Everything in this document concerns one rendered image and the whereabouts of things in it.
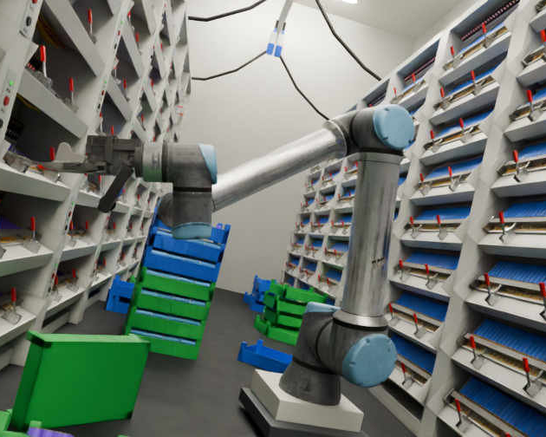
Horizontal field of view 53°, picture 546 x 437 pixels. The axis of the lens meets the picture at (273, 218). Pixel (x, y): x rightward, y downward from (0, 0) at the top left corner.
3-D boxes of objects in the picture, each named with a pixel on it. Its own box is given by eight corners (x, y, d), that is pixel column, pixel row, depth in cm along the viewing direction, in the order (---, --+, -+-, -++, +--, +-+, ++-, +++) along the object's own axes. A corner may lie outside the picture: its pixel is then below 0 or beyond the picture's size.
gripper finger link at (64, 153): (42, 142, 119) (86, 145, 121) (41, 169, 119) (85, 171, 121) (39, 140, 116) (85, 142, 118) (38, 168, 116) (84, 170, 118)
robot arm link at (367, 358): (360, 368, 159) (391, 112, 156) (397, 391, 144) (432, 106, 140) (314, 371, 153) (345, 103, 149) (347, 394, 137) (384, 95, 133)
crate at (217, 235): (217, 241, 241) (222, 224, 241) (226, 244, 221) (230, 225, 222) (150, 225, 233) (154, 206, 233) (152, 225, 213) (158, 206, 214)
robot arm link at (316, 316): (325, 355, 174) (339, 303, 175) (354, 375, 159) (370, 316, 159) (284, 349, 168) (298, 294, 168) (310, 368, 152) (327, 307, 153)
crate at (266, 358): (314, 375, 245) (318, 358, 245) (299, 381, 226) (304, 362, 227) (255, 355, 257) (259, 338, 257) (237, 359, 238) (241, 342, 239)
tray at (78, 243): (92, 253, 230) (109, 225, 231) (54, 263, 170) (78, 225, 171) (49, 229, 228) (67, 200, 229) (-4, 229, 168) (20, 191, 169)
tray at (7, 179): (63, 201, 162) (81, 174, 163) (-17, 186, 102) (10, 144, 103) (2, 166, 160) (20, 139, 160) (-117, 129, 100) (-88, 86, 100)
